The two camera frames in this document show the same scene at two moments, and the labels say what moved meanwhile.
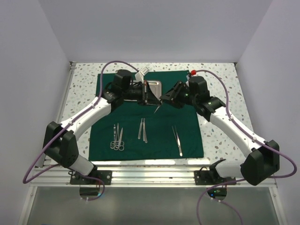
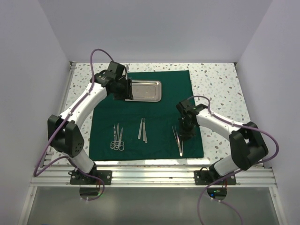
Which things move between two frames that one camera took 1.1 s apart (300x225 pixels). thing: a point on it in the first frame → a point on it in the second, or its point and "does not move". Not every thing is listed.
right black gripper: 172,96 → 185,135
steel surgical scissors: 117,140 does not move
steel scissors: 121,143 does not move
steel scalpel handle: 144,130 does not move
